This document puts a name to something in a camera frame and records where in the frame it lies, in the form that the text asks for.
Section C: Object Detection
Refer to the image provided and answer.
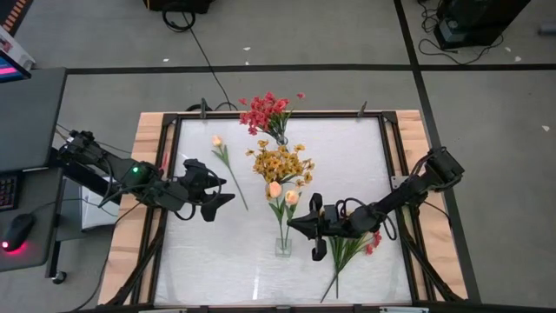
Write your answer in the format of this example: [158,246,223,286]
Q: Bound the white computer case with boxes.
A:
[80,185,122,231]

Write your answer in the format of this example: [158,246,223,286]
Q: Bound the computer monitor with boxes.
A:
[0,48,33,84]

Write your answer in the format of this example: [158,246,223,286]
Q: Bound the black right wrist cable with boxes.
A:
[336,197,399,243]

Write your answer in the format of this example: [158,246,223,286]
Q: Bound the light wooden table board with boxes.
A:
[98,110,469,306]

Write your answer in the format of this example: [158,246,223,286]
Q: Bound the black equipment tower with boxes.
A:
[433,0,533,51]

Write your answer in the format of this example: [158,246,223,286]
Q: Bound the long black floor cable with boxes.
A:
[162,7,239,112]

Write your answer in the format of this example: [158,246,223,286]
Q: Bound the black computer keyboard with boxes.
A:
[0,173,21,213]

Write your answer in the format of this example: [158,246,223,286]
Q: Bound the square cut-glass vase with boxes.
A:
[274,237,293,258]

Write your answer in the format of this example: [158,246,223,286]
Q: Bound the peach artificial tulip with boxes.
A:
[277,190,303,256]
[265,180,290,256]
[210,134,249,212]

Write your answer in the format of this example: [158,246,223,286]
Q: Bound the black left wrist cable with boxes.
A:
[97,167,223,222]

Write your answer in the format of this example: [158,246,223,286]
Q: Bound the black orange striped mat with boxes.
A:
[0,0,35,37]

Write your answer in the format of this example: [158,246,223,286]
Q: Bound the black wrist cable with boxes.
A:
[97,167,223,222]
[336,197,399,243]

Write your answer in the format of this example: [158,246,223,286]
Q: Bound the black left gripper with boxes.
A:
[167,158,236,223]

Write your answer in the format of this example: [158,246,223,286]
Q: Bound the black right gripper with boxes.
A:
[287,193,361,262]

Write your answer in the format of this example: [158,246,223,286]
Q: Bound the yellow artificial flower bunch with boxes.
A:
[245,138,288,192]
[268,143,316,192]
[321,208,353,301]

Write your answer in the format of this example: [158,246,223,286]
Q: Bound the black aluminium table frame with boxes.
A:
[106,110,481,313]

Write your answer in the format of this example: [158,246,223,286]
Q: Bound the grey office desk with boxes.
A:
[0,67,69,273]

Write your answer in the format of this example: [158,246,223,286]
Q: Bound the black case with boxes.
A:
[142,0,216,14]

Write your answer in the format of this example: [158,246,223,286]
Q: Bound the black computer mouse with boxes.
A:
[2,212,36,253]

